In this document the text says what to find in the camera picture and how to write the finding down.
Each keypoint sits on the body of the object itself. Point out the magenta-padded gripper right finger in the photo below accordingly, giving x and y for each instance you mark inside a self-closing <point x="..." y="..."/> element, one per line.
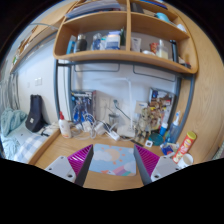
<point x="160" y="166"/>

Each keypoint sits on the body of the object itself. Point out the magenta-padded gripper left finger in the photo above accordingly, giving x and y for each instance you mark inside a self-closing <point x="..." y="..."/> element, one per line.
<point x="66" y="166"/>

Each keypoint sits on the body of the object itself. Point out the pastel sun cloud mouse pad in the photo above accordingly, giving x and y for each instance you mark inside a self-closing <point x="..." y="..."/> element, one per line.
<point x="113" y="160"/>

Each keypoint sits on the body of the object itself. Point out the blue refill pouch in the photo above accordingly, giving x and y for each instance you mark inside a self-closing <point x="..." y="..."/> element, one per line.
<point x="168" y="149"/>

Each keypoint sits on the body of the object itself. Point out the small white square clock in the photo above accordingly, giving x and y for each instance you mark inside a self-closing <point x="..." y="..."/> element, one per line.
<point x="149" y="144"/>

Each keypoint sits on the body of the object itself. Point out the teal round tin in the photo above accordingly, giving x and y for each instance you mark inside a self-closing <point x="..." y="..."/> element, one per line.
<point x="156" y="138"/>

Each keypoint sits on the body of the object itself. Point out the red yellow snack can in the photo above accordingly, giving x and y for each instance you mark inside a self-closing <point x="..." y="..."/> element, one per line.
<point x="185" y="146"/>

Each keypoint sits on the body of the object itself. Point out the clear blue spray bottle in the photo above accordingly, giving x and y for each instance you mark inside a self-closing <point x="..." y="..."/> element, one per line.
<point x="173" y="131"/>

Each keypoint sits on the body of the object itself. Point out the white bottle with red cap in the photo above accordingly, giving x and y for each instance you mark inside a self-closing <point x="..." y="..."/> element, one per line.
<point x="65" y="128"/>

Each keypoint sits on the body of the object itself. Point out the blue and white tube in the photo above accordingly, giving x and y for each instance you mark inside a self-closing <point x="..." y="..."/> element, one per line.
<point x="163" y="128"/>

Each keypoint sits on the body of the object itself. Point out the blue plaid bed sheet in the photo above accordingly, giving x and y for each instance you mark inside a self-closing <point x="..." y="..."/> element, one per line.
<point x="28" y="145"/>

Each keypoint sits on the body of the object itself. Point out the white desk lamp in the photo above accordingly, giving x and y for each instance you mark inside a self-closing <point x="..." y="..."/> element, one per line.
<point x="126" y="131"/>

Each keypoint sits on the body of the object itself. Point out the white charger adapter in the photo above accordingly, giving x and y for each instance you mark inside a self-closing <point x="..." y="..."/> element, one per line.
<point x="100" y="128"/>

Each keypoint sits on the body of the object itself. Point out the brown robot figure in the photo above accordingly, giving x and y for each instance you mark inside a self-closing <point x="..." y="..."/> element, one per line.
<point x="156" y="115"/>

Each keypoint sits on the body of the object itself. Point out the blue robot model kit box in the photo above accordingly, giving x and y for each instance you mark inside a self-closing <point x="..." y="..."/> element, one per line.
<point x="81" y="105"/>

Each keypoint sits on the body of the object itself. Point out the clear glass cup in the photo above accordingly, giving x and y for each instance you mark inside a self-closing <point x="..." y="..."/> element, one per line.
<point x="113" y="120"/>

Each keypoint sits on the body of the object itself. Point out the colourful printed box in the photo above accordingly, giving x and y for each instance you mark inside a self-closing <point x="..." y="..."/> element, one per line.
<point x="164" y="96"/>

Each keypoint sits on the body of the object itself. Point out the teal blanket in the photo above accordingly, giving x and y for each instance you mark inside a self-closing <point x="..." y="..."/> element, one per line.
<point x="11" y="120"/>

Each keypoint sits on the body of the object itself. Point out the wooden shelf unit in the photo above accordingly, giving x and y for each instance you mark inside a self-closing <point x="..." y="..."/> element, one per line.
<point x="100" y="23"/>

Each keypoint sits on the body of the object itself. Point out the beige wall box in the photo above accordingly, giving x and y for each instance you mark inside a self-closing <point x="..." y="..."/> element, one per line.
<point x="141" y="106"/>

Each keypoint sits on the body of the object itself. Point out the white wall socket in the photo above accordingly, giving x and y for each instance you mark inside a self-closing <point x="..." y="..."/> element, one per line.
<point x="115" y="103"/>
<point x="104" y="104"/>

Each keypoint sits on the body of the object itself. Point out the grey metal desk frame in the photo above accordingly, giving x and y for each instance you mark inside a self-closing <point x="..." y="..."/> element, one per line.
<point x="191" y="96"/>

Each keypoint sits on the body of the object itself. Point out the white wall switch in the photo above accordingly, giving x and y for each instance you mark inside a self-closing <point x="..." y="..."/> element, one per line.
<point x="38" y="81"/>

